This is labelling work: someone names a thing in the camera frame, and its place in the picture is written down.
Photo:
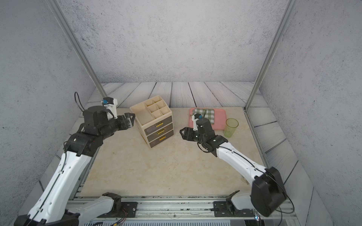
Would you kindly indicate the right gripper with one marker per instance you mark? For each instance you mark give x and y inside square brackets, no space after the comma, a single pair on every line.
[191,134]

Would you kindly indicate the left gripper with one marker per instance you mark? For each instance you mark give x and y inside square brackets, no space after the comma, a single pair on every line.
[126,122]

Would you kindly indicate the beige drawer organizer cabinet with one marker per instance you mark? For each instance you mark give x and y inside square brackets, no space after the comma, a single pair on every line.
[150,112]

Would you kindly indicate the grey translucent drawer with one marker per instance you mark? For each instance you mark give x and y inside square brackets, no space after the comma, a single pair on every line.
[160,132]
[161,139]
[157,126]

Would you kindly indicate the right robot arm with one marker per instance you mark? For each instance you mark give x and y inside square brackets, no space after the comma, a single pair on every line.
[267,193]

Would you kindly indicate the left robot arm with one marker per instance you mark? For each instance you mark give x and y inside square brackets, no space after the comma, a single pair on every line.
[50,210]

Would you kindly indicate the green checkered cloth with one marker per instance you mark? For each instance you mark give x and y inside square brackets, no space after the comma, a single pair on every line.
[207,113]

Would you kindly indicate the pink plastic tray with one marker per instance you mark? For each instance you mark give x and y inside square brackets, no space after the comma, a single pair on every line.
[220,119]

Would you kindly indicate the green translucent cup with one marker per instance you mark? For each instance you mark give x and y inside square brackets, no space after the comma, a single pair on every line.
[230,127]

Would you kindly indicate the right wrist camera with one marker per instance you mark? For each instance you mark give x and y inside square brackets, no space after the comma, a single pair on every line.
[194,119]

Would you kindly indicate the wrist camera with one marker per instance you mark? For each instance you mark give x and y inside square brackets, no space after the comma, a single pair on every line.
[111,106]
[194,119]

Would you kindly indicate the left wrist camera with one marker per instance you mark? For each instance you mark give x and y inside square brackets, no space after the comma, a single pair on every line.
[111,106]

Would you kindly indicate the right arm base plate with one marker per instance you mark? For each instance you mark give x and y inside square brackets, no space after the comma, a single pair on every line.
[227,209]

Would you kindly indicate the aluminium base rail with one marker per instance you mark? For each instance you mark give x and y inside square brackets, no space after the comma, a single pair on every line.
[196,211]

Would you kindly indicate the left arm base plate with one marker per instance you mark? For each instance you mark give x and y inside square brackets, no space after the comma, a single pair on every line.
[125,209]

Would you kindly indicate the left aluminium frame post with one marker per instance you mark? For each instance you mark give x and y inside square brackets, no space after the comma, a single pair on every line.
[62,21]

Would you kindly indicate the aluminium frame post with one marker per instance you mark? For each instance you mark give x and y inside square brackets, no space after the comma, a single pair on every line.
[62,21]
[271,52]

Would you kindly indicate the right aluminium frame post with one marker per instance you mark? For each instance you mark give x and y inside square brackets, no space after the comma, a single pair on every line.
[271,52]

